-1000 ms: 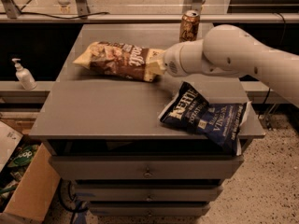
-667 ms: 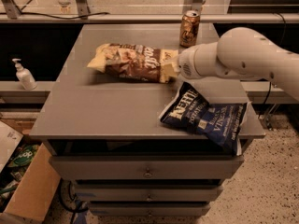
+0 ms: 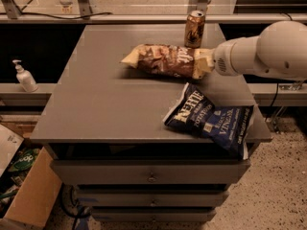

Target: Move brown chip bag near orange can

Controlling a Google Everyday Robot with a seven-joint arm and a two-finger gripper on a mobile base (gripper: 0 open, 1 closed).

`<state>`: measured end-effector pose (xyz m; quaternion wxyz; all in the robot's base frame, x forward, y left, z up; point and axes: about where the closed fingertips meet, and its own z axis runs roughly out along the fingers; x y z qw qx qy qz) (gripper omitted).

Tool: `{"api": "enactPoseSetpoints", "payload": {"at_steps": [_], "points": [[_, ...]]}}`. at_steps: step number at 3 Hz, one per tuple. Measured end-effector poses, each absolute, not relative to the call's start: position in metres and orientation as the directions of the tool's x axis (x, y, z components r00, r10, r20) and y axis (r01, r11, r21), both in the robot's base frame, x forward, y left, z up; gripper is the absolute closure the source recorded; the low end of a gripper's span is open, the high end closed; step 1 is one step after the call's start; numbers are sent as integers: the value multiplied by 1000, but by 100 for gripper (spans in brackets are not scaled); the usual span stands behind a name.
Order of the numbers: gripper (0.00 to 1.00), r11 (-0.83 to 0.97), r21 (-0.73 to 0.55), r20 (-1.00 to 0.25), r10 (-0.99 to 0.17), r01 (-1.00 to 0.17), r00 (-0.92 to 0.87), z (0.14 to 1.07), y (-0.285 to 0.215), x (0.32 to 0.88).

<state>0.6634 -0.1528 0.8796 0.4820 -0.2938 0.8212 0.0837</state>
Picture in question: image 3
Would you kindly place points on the white pump dispenser bottle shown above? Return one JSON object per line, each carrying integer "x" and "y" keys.
{"x": 24, "y": 77}

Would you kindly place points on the orange soda can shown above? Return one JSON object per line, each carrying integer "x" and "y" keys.
{"x": 194, "y": 29}

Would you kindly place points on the brown chip bag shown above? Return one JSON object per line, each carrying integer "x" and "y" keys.
{"x": 165, "y": 60}

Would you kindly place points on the green snack package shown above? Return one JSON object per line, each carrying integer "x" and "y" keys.
{"x": 24, "y": 161}

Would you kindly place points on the blue Kettle chip bag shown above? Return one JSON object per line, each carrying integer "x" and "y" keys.
{"x": 227, "y": 126}

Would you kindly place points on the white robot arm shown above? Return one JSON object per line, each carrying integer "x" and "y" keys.
{"x": 279, "y": 52}

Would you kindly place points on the cardboard box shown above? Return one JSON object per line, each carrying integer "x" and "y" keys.
{"x": 27, "y": 197}

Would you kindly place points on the grey drawer cabinet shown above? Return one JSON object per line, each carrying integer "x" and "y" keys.
{"x": 103, "y": 127}

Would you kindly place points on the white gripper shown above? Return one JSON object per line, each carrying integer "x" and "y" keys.
{"x": 224, "y": 58}

